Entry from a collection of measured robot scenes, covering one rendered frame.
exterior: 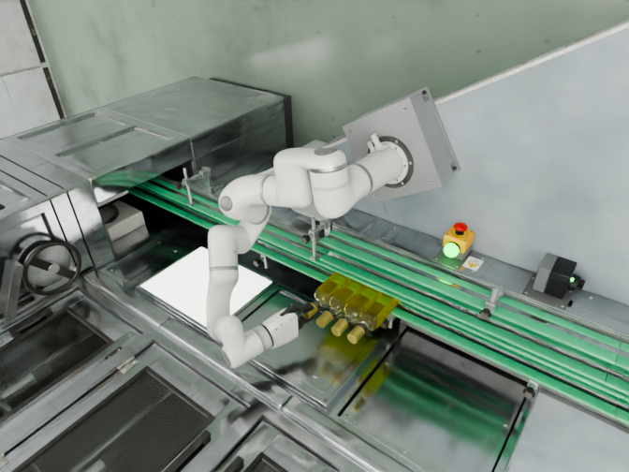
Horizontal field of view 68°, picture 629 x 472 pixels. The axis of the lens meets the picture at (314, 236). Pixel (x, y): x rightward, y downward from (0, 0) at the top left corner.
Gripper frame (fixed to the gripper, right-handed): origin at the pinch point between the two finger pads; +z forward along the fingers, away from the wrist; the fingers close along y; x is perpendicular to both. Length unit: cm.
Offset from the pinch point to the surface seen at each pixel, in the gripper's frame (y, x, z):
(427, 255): 15.6, -16.4, 34.9
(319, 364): -12.7, -10.0, -3.0
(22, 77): -10, 381, -9
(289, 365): -12.8, -4.4, -10.4
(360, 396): -16.0, -24.9, 0.8
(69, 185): 21, 90, -40
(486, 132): 54, -20, 47
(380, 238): 15.4, -0.7, 30.3
